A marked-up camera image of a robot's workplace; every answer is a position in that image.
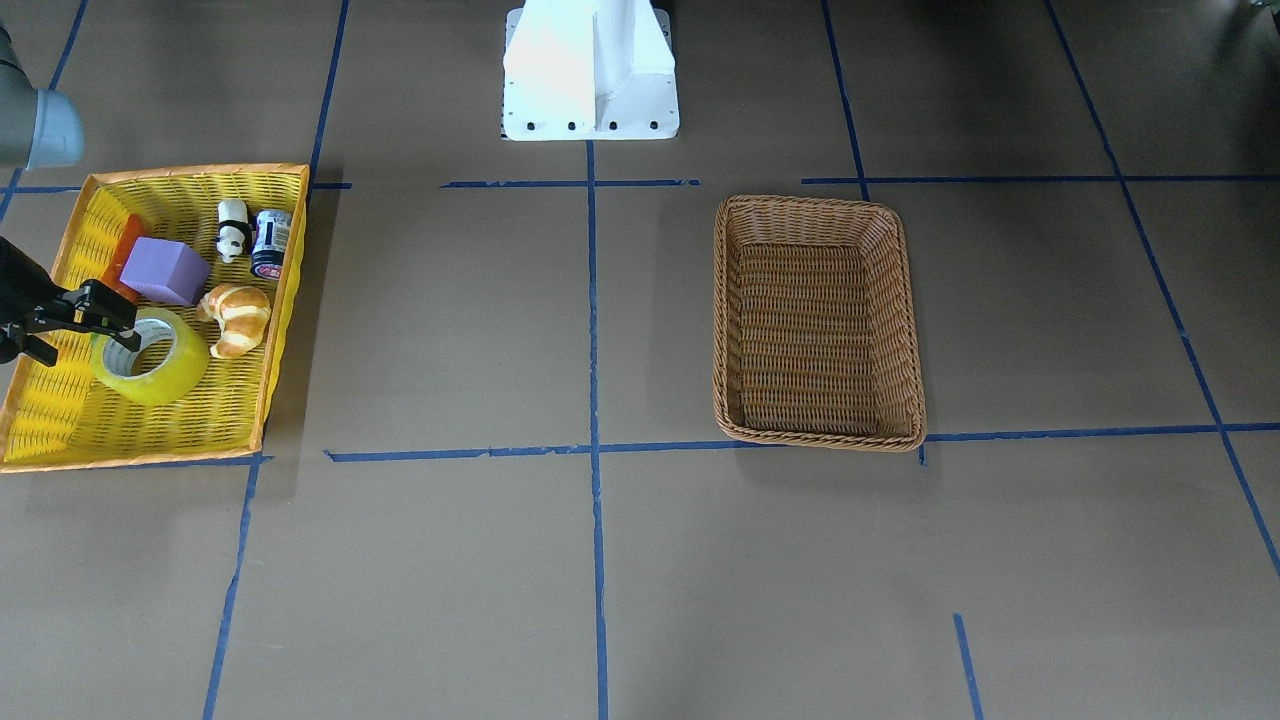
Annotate yellow plastic basket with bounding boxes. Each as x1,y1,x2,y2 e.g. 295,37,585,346
3,163,310,473

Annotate toy croissant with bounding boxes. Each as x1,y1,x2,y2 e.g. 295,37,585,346
195,283,271,360

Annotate yellow tape roll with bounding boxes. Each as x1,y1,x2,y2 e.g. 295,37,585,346
90,307,210,406

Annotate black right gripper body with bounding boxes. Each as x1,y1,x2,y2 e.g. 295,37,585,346
1,237,63,365

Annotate purple foam block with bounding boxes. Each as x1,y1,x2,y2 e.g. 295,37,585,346
120,236,212,307

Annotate toy orange carrot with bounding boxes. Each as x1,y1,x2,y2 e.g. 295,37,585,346
99,213,147,304

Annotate small drink can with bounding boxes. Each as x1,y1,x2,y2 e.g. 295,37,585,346
250,209,293,281

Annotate toy panda figure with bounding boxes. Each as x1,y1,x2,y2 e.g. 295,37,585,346
216,199,253,264

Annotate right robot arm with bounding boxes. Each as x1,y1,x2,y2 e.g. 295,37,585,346
1,29,141,366

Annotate brown wicker basket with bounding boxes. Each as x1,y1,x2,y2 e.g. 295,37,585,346
712,193,927,454

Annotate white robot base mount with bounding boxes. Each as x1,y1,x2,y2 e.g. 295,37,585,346
500,1,681,142

